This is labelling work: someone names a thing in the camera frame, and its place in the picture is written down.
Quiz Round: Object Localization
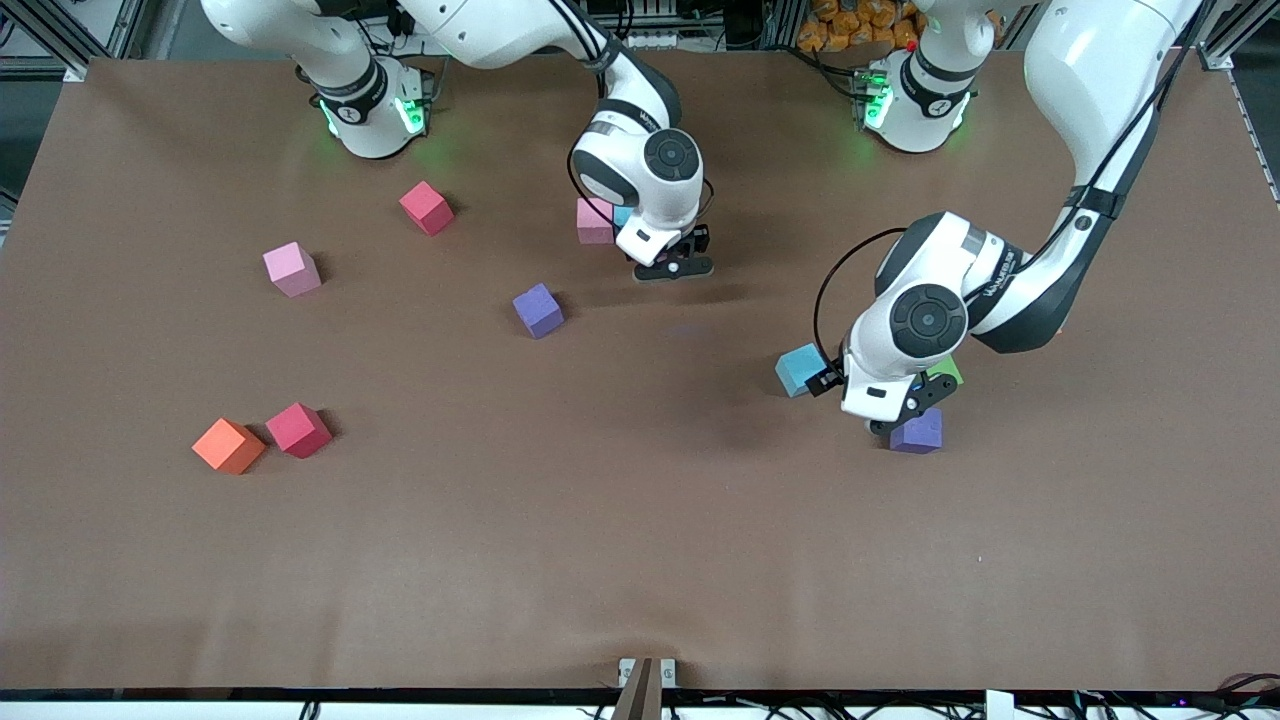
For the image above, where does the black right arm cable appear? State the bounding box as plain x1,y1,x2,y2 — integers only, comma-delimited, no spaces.
540,0,717,226

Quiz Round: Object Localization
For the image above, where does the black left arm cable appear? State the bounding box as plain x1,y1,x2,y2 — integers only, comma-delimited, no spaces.
813,0,1201,373

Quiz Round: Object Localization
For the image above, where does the orange foam cube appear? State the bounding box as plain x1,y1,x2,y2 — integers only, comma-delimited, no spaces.
192,417,266,476

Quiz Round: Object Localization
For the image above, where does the aluminium frame rail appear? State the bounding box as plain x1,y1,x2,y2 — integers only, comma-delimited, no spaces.
610,657,664,720

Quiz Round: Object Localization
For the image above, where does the black cable bundle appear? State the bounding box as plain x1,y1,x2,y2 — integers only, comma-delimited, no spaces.
1060,672,1280,720

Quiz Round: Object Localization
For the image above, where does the silver aluminium frame post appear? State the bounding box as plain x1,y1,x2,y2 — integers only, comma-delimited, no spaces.
0,0,151,83
1193,0,1280,73

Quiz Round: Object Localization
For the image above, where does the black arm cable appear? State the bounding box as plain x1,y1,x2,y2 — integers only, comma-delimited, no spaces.
813,0,1201,373
540,0,717,226

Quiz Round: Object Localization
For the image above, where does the crimson foam cube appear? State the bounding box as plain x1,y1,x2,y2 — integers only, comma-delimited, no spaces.
265,402,333,460
399,180,456,237

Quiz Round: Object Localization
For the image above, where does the silver camera pole bracket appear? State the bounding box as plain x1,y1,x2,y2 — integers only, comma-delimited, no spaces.
617,656,678,691

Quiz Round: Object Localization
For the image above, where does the purple foam cube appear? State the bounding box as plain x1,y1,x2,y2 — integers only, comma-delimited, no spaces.
889,408,944,456
513,283,566,340

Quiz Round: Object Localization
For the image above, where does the orange snack bag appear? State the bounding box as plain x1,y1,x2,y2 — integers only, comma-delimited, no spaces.
797,0,916,53

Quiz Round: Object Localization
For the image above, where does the brown table mat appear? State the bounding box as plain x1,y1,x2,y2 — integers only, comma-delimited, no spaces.
0,48,1280,693

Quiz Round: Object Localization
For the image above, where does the pink foam cube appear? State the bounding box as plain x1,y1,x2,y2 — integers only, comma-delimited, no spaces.
263,241,323,299
576,197,617,246

